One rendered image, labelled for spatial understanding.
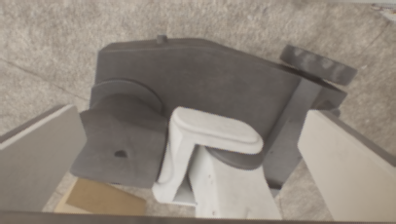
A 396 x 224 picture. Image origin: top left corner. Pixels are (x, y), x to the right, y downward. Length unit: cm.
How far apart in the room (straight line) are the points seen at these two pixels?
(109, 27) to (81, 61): 14
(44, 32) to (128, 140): 45
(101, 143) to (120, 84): 16
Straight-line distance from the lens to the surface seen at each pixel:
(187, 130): 38
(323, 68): 59
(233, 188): 37
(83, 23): 68
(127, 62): 49
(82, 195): 90
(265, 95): 56
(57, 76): 75
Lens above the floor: 63
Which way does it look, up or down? 61 degrees down
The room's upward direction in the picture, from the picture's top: 166 degrees clockwise
